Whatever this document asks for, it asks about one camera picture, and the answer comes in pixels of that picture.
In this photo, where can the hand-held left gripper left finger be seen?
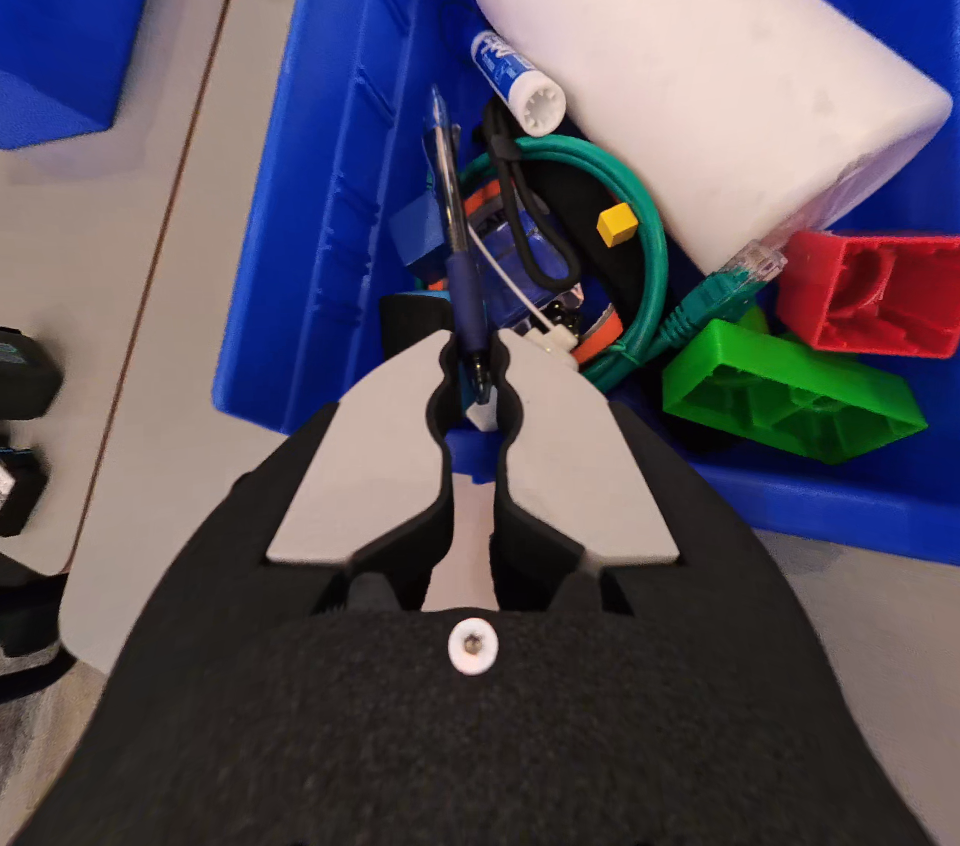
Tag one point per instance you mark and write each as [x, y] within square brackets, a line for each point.
[360, 478]

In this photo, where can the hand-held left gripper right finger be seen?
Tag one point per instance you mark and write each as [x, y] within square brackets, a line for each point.
[592, 478]

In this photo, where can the blue black whiteboard eraser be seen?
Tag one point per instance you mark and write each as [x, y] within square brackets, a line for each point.
[412, 321]

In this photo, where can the blue cube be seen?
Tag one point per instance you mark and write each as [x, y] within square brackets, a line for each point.
[412, 230]

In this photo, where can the blue ballpoint pen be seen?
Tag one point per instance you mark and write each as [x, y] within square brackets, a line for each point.
[455, 215]

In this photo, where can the red object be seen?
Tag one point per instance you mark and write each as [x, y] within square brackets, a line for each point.
[862, 291]

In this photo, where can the blue whiteboard marker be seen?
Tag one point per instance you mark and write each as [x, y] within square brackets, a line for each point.
[517, 84]

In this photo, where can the orange rimmed round object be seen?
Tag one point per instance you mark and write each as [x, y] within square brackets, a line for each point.
[600, 339]

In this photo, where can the green toy brick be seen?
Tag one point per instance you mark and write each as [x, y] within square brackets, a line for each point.
[787, 396]

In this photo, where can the small yellow cube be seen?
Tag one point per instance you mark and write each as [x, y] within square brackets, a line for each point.
[616, 224]

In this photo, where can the black box device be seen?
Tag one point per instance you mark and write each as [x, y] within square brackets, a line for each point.
[19, 486]

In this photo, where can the black device green display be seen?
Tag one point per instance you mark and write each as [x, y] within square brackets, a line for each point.
[26, 373]

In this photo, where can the white device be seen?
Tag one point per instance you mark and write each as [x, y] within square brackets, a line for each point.
[675, 73]

